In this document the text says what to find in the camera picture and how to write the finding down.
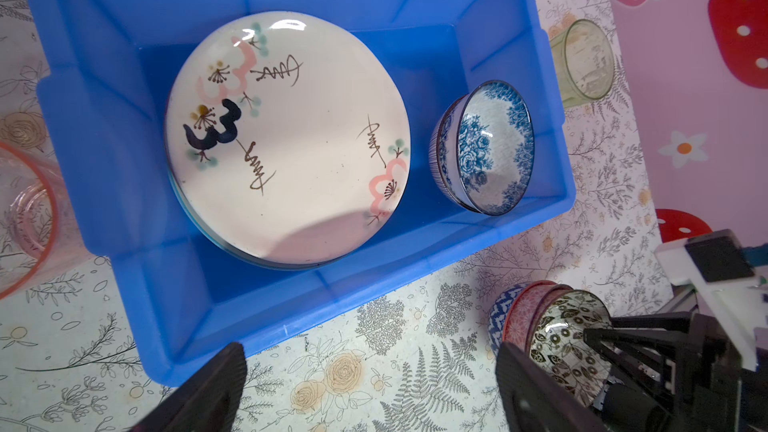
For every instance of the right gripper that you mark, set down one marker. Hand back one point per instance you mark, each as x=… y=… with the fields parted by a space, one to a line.
x=677 y=371

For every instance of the clear purple glass bowl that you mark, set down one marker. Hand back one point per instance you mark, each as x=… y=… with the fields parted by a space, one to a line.
x=434 y=161

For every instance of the pink glass cup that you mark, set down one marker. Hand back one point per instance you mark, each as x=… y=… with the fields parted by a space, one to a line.
x=40 y=237

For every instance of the blue white porcelain bowl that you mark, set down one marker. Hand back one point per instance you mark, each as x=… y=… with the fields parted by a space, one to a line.
x=487 y=148

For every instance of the cream blossom pattern plate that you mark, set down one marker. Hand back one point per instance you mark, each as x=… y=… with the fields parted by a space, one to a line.
x=288 y=137

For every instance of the green glass cup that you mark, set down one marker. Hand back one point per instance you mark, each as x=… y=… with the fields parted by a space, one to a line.
x=584 y=63

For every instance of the green flower pattern plate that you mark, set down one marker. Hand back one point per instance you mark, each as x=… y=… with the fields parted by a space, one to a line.
x=224 y=245

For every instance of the blue plastic bin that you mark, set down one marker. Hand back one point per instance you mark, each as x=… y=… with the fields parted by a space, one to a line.
x=112 y=65

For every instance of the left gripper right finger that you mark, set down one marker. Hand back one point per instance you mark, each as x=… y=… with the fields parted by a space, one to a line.
x=533 y=401

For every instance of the blue zigzag pattern bowl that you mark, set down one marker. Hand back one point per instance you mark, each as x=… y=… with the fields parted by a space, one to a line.
x=499 y=313

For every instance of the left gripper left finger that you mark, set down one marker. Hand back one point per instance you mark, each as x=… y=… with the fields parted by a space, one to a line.
x=207 y=401

